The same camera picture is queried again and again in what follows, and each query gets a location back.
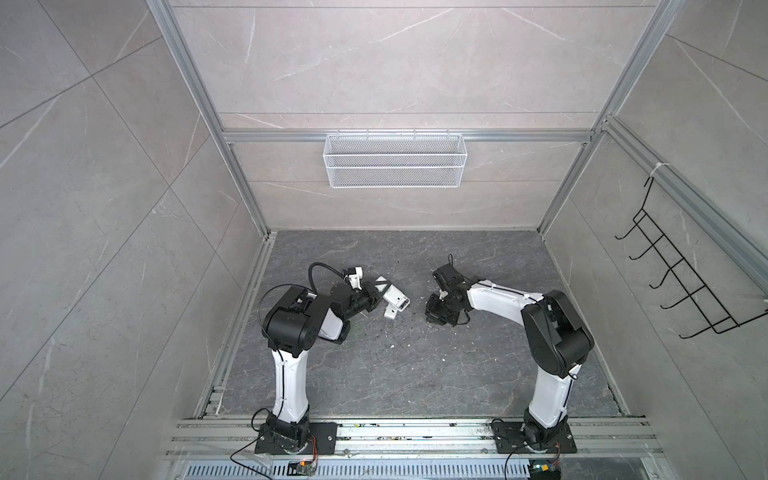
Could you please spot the left aluminium frame post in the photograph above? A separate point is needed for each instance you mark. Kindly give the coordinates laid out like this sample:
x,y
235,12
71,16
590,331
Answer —
x,y
168,26

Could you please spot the aluminium corner frame post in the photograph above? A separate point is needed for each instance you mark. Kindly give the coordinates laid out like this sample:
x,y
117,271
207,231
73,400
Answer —
x,y
659,23

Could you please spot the aluminium front rail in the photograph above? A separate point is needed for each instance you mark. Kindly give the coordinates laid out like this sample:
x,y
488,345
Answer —
x,y
626,437

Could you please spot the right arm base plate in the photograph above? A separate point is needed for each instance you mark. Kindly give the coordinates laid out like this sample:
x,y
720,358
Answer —
x,y
518,437

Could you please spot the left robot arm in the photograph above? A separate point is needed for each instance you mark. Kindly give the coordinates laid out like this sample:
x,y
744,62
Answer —
x,y
292,327

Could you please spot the white remote battery cover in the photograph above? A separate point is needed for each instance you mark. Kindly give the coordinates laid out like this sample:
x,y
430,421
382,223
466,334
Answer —
x,y
390,312

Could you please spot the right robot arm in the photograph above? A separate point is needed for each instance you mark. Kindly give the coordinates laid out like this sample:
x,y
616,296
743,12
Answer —
x,y
558,338

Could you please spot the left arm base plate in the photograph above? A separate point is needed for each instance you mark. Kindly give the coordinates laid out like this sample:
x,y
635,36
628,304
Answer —
x,y
304,438

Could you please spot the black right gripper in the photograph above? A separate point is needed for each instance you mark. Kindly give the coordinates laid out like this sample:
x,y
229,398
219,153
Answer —
x,y
432,315

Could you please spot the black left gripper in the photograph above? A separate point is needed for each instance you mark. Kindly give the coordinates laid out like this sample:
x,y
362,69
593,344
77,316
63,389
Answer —
x,y
372,294

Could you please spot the black wire hook rack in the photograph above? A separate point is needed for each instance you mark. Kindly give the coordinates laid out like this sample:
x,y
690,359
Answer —
x,y
679,270

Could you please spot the white remote control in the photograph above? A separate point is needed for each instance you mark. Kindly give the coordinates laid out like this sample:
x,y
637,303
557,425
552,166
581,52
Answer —
x,y
390,294

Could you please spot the white wire mesh basket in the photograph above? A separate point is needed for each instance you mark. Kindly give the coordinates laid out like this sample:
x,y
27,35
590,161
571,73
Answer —
x,y
357,161

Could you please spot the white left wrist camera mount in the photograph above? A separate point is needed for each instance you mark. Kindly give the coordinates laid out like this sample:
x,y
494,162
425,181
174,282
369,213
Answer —
x,y
354,277

